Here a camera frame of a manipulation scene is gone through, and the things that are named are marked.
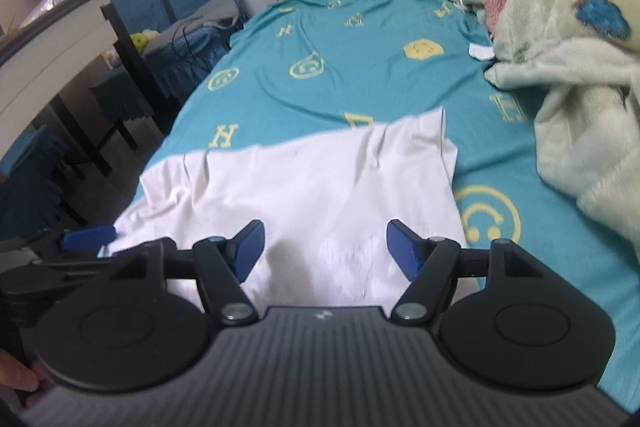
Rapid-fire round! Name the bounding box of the person's left hand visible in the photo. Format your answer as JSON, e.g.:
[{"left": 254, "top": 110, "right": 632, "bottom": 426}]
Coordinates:
[{"left": 0, "top": 349, "right": 45, "bottom": 393}]

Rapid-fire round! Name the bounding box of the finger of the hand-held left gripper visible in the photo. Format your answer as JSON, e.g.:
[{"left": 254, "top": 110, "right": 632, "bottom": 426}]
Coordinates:
[
  {"left": 62, "top": 227, "right": 117, "bottom": 252},
  {"left": 30, "top": 241, "right": 163, "bottom": 282}
]

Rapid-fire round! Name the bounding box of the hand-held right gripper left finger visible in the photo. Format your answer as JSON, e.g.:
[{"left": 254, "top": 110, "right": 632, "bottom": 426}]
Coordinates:
[{"left": 107, "top": 219, "right": 266, "bottom": 325}]

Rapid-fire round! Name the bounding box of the clear plastic bag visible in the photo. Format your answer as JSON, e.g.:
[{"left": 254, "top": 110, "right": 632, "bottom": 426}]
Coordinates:
[{"left": 22, "top": 0, "right": 81, "bottom": 25}]

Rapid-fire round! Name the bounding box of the green plush blanket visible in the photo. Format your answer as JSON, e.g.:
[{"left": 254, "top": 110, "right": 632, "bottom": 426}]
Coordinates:
[{"left": 440, "top": 0, "right": 640, "bottom": 258}]

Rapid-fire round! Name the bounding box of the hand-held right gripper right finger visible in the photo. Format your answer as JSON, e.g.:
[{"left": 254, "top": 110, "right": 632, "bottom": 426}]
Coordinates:
[{"left": 386, "top": 219, "right": 546, "bottom": 325}]

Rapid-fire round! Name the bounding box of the white t-shirt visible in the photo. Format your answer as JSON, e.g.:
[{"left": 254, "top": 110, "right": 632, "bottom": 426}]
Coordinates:
[{"left": 106, "top": 106, "right": 468, "bottom": 308}]

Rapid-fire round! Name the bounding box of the grey garment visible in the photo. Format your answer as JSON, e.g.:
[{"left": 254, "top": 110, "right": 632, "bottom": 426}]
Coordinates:
[{"left": 170, "top": 0, "right": 241, "bottom": 40}]

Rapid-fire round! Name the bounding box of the white table with dark legs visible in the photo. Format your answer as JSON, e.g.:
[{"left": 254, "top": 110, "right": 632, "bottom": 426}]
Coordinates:
[{"left": 0, "top": 0, "right": 178, "bottom": 188}]

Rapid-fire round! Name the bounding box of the teal printed bed sheet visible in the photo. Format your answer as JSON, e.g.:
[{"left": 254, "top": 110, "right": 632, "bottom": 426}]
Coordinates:
[{"left": 129, "top": 0, "right": 640, "bottom": 413}]

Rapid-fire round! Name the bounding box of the black cable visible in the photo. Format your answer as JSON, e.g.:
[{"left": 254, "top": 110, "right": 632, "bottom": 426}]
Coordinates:
[{"left": 171, "top": 21, "right": 211, "bottom": 78}]

